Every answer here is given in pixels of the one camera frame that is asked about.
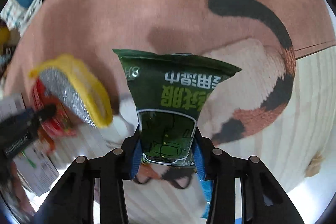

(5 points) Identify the pink and cream cat rug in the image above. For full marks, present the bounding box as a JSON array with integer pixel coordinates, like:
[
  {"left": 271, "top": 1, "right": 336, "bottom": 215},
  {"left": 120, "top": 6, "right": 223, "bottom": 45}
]
[{"left": 4, "top": 0, "right": 335, "bottom": 191}]

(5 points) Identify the red snack packet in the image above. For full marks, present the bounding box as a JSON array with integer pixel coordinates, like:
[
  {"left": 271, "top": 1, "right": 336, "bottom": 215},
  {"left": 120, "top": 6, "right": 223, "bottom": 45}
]
[{"left": 31, "top": 78, "right": 76, "bottom": 138}]

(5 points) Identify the yellow grey sponge pack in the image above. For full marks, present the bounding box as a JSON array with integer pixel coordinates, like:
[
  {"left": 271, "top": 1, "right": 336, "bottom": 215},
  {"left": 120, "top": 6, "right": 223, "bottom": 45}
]
[{"left": 29, "top": 54, "right": 113, "bottom": 128}]

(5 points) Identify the plaid and blue bedding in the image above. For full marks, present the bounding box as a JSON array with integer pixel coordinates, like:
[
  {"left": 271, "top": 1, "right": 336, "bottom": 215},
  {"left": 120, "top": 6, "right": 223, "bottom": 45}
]
[{"left": 1, "top": 0, "right": 42, "bottom": 32}]

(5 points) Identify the blue feather toy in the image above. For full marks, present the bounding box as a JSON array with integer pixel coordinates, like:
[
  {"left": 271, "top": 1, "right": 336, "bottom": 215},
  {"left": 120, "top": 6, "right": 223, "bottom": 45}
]
[{"left": 200, "top": 180, "right": 213, "bottom": 219}]

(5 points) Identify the orange snack packet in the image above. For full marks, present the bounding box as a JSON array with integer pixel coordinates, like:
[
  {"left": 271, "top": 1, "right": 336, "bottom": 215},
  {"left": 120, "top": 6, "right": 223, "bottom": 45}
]
[{"left": 1, "top": 94, "right": 59, "bottom": 196}]

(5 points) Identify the green wet wipes pack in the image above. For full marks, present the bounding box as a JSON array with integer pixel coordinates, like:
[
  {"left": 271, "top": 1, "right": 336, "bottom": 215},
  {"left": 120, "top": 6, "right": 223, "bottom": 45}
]
[{"left": 114, "top": 49, "right": 241, "bottom": 166}]

